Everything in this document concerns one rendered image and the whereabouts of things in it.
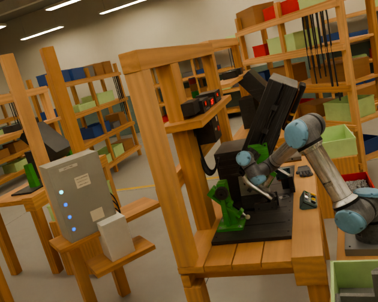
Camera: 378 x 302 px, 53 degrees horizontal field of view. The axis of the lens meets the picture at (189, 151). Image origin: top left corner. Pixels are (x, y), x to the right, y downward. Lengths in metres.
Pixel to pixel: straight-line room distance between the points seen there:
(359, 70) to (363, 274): 3.49
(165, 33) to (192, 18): 0.96
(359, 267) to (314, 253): 0.24
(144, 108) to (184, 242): 0.68
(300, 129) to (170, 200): 0.67
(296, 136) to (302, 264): 0.57
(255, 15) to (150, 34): 6.45
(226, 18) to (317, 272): 9.92
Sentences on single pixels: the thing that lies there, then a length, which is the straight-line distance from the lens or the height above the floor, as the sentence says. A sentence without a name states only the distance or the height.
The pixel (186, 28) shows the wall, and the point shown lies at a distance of 11.61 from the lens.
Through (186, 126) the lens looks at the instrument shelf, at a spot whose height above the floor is 1.52.
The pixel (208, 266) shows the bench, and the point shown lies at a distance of 1.91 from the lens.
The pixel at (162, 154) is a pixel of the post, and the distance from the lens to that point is 1.73.
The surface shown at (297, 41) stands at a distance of 5.29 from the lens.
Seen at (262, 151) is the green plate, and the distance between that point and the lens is 2.30.
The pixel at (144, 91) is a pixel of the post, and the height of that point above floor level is 1.76.
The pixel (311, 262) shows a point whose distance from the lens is 1.82.
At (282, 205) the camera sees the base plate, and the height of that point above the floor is 0.90.
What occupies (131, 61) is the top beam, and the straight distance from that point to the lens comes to 1.69.
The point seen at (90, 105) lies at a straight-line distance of 7.75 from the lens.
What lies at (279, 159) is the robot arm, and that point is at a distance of 1.98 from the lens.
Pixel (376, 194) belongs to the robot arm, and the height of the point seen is 1.11.
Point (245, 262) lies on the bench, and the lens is 1.87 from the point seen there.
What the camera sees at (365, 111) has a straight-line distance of 4.96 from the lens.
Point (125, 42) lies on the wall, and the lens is 12.39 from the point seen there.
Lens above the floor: 1.84
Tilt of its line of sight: 13 degrees down
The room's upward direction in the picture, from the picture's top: 14 degrees counter-clockwise
